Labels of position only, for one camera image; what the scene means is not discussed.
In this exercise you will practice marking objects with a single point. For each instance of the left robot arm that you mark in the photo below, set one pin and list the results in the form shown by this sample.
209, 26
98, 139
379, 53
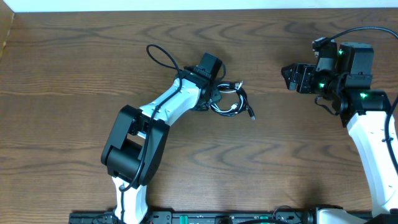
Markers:
136, 143

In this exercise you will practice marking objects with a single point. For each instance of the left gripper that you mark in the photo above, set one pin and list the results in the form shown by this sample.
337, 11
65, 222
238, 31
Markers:
217, 94

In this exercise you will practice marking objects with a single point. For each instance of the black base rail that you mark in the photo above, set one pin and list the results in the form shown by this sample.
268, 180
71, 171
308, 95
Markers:
165, 217

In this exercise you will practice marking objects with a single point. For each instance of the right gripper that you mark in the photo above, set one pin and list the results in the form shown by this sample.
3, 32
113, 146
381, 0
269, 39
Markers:
303, 72

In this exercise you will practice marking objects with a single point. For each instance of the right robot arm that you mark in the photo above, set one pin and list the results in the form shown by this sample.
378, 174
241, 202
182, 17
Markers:
342, 75

